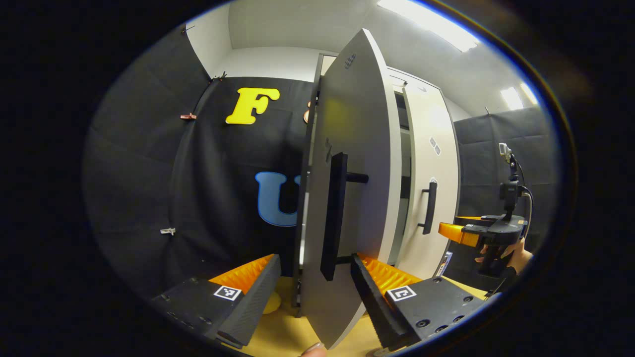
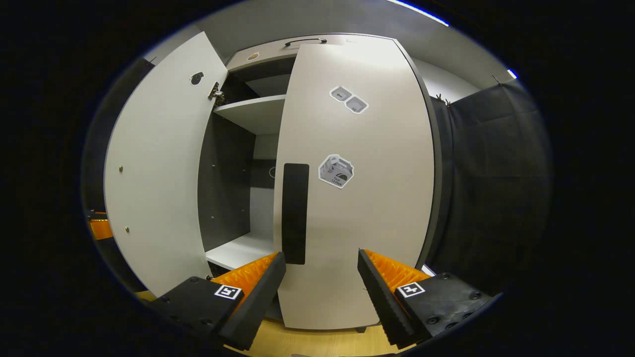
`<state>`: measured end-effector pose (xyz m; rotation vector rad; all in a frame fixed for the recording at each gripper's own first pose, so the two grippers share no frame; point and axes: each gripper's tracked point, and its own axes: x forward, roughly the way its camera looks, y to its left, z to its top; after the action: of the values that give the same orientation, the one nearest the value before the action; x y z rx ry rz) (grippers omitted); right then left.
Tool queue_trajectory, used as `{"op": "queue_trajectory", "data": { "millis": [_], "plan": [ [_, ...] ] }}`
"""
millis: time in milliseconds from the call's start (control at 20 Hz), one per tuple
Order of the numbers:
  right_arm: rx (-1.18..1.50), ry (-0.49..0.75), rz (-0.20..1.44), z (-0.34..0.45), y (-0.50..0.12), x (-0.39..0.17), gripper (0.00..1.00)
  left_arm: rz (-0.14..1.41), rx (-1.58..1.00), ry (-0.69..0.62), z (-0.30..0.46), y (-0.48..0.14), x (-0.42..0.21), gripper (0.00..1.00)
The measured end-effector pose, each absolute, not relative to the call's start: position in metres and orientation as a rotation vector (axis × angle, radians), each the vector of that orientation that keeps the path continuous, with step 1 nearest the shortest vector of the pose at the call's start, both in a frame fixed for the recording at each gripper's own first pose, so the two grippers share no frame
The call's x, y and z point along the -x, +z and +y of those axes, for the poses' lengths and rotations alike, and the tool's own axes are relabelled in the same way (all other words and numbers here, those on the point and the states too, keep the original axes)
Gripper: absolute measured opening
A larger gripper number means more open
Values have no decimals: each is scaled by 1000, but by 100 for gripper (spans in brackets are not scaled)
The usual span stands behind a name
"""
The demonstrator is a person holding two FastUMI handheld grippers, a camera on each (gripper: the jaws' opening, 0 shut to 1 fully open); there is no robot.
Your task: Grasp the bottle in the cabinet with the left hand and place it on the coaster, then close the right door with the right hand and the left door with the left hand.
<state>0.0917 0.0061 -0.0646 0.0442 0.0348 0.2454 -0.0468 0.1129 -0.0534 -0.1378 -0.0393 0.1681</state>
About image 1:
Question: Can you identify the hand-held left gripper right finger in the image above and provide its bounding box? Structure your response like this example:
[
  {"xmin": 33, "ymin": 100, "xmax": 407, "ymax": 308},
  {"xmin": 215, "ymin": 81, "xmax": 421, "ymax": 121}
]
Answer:
[{"xmin": 350, "ymin": 254, "xmax": 489, "ymax": 352}]

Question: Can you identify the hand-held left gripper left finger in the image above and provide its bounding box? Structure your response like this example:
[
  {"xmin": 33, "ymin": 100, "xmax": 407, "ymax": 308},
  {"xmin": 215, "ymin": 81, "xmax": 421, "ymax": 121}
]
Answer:
[{"xmin": 151, "ymin": 254, "xmax": 282, "ymax": 348}]

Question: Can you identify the white cabinet door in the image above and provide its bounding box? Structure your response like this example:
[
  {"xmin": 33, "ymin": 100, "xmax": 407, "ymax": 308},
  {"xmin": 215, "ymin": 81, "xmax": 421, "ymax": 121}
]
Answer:
[
  {"xmin": 298, "ymin": 28, "xmax": 402, "ymax": 350},
  {"xmin": 396, "ymin": 85, "xmax": 463, "ymax": 281}
]

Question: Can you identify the black backdrop cloth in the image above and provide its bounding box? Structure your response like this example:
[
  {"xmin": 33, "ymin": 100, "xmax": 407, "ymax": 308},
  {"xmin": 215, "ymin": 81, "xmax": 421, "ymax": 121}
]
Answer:
[
  {"xmin": 83, "ymin": 24, "xmax": 319, "ymax": 300},
  {"xmin": 442, "ymin": 106, "xmax": 552, "ymax": 294}
]

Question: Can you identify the small ceiling light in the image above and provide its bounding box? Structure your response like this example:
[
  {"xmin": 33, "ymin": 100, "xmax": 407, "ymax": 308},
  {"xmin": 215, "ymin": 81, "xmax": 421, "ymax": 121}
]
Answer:
[
  {"xmin": 520, "ymin": 82, "xmax": 539, "ymax": 106},
  {"xmin": 500, "ymin": 87, "xmax": 524, "ymax": 111}
]

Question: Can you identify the long ceiling light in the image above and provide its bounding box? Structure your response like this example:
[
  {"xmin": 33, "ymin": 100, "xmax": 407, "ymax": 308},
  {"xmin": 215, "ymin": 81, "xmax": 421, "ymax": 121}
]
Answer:
[{"xmin": 377, "ymin": 0, "xmax": 479, "ymax": 53}]

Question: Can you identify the black camera cable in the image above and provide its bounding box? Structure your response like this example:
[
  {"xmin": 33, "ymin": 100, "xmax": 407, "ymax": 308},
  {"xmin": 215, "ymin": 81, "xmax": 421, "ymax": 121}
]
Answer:
[{"xmin": 515, "ymin": 159, "xmax": 534, "ymax": 239}]

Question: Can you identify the black right door handle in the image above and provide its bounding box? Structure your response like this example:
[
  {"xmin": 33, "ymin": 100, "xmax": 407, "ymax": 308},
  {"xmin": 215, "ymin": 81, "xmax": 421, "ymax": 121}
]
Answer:
[{"xmin": 418, "ymin": 181, "xmax": 438, "ymax": 235}]

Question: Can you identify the black door handle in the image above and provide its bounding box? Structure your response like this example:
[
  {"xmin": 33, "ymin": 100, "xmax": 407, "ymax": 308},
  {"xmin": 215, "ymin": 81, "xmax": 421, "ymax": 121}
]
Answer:
[
  {"xmin": 320, "ymin": 152, "xmax": 369, "ymax": 282},
  {"xmin": 418, "ymin": 181, "xmax": 438, "ymax": 235}
]

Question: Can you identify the black left door handle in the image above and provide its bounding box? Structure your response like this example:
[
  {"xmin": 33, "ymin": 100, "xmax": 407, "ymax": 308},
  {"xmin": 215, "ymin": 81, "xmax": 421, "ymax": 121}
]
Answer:
[{"xmin": 320, "ymin": 152, "xmax": 369, "ymax": 282}]

